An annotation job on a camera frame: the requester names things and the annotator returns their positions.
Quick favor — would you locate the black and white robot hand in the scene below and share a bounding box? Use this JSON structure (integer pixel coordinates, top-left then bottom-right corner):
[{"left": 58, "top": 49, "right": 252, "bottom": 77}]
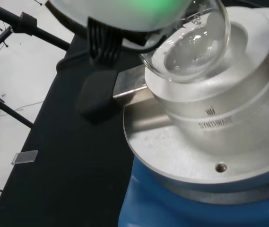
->
[{"left": 45, "top": 0, "right": 192, "bottom": 71}]

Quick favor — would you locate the black tripod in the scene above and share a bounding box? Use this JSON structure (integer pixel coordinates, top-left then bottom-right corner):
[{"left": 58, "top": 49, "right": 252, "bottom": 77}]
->
[{"left": 0, "top": 0, "right": 70, "bottom": 130}]

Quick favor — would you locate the black cloth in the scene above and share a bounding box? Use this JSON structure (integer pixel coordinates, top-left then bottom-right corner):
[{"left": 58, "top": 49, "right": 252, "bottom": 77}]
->
[{"left": 0, "top": 29, "right": 137, "bottom": 227}]

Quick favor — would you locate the blue heater with steel block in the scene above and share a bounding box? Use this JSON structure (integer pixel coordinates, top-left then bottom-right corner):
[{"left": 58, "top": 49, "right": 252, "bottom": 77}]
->
[{"left": 74, "top": 6, "right": 269, "bottom": 227}]

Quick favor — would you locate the clear cloth clip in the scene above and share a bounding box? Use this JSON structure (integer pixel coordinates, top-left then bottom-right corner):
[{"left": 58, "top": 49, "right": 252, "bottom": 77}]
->
[{"left": 11, "top": 149, "right": 39, "bottom": 166}]

